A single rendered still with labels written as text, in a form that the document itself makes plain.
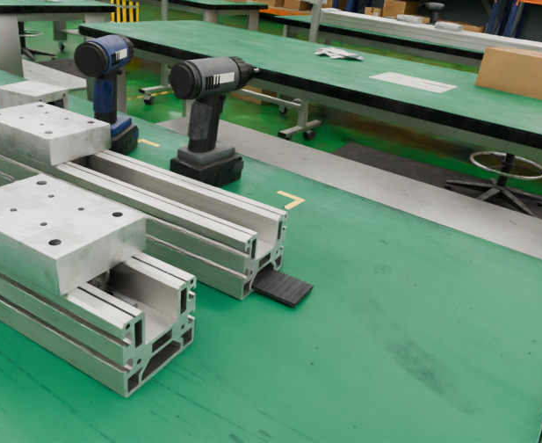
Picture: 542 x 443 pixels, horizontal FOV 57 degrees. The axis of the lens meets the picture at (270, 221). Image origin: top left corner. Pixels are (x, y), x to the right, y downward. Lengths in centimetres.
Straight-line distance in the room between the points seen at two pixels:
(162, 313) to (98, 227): 11
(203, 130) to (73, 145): 21
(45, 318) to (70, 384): 7
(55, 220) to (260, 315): 25
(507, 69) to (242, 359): 193
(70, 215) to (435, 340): 42
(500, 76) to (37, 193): 199
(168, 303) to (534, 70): 195
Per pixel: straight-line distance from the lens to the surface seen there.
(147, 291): 52
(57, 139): 76
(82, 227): 51
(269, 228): 64
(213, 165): 88
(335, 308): 63
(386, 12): 1065
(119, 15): 911
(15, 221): 53
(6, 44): 364
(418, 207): 241
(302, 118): 368
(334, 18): 412
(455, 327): 66
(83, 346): 51
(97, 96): 99
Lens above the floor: 115
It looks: 27 degrees down
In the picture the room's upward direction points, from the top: 6 degrees clockwise
